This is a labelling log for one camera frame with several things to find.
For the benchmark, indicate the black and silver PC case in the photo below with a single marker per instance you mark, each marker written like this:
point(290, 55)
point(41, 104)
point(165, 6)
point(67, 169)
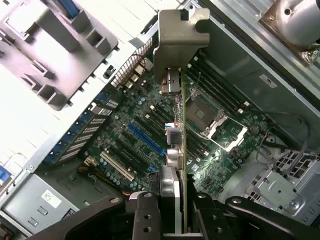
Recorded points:
point(237, 57)

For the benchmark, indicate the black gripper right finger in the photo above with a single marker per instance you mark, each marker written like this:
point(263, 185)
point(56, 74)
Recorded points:
point(207, 220)

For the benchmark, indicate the black long expansion slot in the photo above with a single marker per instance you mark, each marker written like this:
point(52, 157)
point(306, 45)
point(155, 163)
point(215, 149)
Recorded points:
point(132, 153)
point(150, 130)
point(125, 160)

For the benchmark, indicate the silver metal drive cage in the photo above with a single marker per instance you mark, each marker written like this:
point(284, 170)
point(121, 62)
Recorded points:
point(277, 190)

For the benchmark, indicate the blue long expansion slot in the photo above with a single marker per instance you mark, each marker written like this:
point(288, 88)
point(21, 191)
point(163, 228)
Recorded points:
point(146, 140)

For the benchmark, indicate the black short expansion slot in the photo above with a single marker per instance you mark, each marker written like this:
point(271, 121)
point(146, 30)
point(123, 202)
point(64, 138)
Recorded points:
point(126, 136)

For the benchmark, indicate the metal socket cover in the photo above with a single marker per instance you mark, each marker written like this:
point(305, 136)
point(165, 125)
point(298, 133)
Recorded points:
point(240, 136)

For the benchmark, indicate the black RAM slot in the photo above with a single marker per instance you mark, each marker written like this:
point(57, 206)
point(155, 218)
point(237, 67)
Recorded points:
point(218, 84)
point(221, 80)
point(214, 87)
point(211, 91)

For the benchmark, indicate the green motherboard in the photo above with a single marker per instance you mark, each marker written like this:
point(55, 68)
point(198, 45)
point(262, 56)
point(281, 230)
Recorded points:
point(120, 117)

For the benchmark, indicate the white expansion slot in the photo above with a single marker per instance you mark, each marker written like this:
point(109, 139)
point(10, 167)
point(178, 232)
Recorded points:
point(116, 165)

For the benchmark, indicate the blue case latch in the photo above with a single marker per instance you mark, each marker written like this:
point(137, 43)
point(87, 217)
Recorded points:
point(4, 176)

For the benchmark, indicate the CPU socket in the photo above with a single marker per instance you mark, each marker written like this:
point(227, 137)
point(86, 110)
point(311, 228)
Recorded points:
point(200, 112)

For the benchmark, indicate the blue slot retention clip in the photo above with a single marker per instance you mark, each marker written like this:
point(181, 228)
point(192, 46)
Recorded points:
point(77, 130)
point(88, 118)
point(101, 98)
point(64, 145)
point(52, 157)

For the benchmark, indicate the blue plastic disk bracket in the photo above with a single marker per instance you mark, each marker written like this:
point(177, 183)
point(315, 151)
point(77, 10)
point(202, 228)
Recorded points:
point(73, 8)

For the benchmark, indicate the silver power supply box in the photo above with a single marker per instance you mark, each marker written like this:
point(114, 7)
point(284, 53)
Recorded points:
point(37, 200)

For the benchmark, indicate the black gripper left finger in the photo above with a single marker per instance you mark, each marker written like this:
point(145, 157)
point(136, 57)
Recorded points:
point(147, 220)

